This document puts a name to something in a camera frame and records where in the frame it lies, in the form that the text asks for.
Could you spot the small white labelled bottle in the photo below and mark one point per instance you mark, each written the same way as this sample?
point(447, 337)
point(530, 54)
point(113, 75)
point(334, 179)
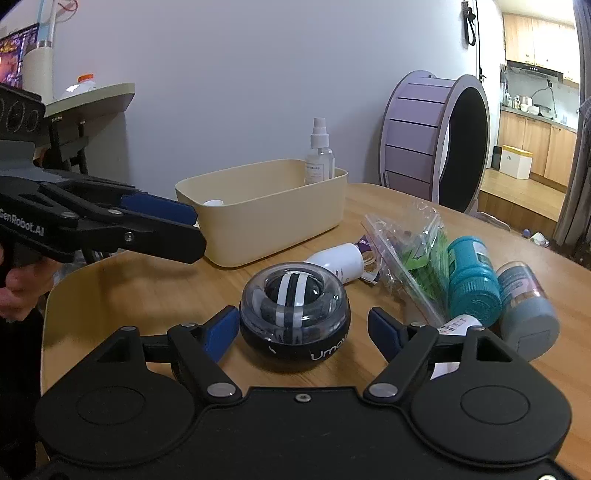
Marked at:
point(461, 322)

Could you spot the teal bottle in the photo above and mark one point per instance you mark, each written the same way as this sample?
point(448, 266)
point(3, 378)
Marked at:
point(473, 286)

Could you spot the range hood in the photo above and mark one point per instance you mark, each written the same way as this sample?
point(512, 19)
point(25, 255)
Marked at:
point(531, 69)

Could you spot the wooden lower kitchen cabinets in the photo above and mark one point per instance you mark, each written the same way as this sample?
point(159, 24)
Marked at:
point(526, 138)

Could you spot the wooden kitchen cabinets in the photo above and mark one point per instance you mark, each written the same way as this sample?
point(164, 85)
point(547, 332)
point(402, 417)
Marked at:
point(526, 138)
point(535, 41)

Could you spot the white plastic bottle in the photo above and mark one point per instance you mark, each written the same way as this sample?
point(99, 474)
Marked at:
point(337, 261)

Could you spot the wooden upper kitchen cabinets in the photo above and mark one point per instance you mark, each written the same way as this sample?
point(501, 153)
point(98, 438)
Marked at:
point(535, 41)

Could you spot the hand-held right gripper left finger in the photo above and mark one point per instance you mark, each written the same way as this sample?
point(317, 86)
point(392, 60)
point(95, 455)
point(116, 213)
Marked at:
point(222, 327)

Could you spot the white floor box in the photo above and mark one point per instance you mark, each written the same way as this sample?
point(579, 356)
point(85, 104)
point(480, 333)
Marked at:
point(516, 162)

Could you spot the clear bag of green packets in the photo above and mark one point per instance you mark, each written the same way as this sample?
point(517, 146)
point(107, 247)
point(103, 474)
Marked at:
point(415, 258)

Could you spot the cream cylinder with tube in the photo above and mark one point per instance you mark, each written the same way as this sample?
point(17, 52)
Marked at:
point(38, 74)

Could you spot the orange cap bottle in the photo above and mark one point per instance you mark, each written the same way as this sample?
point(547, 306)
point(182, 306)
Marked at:
point(81, 87)

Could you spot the grey cap bottle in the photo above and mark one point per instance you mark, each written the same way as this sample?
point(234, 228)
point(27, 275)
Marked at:
point(526, 318)

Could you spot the black bin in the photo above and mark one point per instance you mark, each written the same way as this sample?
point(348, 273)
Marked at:
point(496, 159)

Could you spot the grey curtain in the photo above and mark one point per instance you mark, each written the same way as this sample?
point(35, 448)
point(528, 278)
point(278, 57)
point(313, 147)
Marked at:
point(577, 194)

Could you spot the purple snack packet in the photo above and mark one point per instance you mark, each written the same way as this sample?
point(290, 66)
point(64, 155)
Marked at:
point(370, 265)

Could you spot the person's left hand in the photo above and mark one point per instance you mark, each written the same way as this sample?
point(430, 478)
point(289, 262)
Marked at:
point(27, 290)

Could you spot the purple cat exercise wheel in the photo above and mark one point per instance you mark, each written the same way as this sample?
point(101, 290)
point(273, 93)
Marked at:
point(415, 129)

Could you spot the computer monitor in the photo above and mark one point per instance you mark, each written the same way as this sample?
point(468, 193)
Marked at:
point(11, 60)

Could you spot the black gyro wrist ball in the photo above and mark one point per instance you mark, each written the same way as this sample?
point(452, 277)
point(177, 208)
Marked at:
point(295, 344)

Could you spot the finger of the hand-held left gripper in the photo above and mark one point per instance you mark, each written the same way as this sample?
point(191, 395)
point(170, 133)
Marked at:
point(157, 208)
point(161, 236)

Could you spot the cream storage box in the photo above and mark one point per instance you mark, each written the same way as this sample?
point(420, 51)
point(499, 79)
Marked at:
point(258, 217)

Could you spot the wooden desk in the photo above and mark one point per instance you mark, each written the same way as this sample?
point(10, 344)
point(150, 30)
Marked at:
point(138, 300)

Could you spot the clear spray bottle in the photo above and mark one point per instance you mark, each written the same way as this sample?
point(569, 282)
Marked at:
point(319, 161)

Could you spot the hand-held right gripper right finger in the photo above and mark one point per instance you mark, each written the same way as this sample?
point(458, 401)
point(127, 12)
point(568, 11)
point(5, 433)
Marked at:
point(385, 332)

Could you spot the grey slipper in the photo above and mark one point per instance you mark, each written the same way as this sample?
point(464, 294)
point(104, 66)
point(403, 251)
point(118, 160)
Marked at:
point(493, 220)

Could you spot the white cap pill bottle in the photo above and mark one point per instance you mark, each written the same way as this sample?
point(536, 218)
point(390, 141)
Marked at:
point(213, 202)

